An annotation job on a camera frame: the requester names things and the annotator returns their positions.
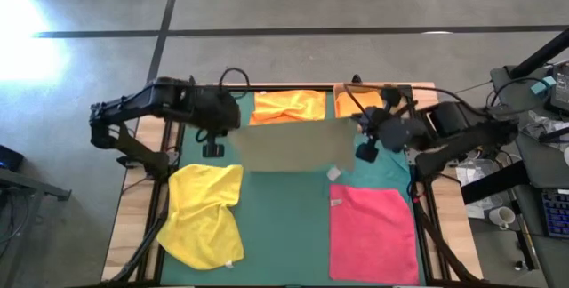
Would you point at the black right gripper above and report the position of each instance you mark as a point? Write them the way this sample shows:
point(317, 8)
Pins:
point(400, 134)

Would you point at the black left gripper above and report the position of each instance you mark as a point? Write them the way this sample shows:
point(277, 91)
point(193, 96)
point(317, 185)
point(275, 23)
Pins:
point(215, 110)

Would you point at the orange microfiber towel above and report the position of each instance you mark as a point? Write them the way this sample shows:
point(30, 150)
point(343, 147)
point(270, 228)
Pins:
point(355, 103)
point(289, 106)

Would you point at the pale grey-green microfiber towel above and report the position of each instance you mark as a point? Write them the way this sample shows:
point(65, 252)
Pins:
point(293, 146)

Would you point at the yellow microfiber towel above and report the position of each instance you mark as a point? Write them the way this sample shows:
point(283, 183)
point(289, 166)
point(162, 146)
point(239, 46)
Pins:
point(200, 217)

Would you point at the pink microfiber towel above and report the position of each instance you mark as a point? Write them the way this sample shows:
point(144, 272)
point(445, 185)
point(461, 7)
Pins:
point(373, 239)

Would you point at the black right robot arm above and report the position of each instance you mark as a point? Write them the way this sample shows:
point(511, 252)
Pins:
point(480, 137)

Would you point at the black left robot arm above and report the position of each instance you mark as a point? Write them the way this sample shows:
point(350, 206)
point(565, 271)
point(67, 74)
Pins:
point(146, 99)

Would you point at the teal microfiber towel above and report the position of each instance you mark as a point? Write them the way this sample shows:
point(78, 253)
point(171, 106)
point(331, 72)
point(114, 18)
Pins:
point(387, 170)

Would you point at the white papers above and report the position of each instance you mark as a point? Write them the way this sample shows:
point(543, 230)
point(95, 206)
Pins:
point(471, 177)

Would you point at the black desk bar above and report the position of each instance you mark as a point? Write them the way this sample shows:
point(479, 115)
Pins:
point(493, 183)

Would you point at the green table mat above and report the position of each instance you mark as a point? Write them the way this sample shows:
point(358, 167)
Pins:
point(284, 234)

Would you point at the white mug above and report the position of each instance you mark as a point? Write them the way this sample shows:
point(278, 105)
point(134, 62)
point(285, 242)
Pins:
point(501, 217)

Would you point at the dark grey desk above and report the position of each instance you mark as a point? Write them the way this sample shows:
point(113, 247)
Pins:
point(533, 163)

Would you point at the crumpled clear plastic bag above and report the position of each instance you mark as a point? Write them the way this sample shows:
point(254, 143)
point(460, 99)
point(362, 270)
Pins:
point(540, 123)

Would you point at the black pole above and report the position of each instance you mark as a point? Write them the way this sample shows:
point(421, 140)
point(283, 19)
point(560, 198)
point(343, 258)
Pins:
point(540, 55)

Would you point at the black stand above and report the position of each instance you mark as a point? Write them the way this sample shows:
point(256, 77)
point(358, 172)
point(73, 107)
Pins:
point(35, 188)

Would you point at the keyboard with coloured keys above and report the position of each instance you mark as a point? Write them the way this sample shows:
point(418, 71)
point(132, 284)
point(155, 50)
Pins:
point(555, 212)

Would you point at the black box with blue light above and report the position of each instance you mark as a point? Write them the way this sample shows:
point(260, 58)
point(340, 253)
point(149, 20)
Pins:
point(11, 159)

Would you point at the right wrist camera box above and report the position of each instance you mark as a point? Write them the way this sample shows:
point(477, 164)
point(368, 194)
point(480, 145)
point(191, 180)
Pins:
point(367, 153)

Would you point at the black metal table frame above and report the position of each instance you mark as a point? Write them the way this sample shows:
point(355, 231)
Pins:
point(289, 87)

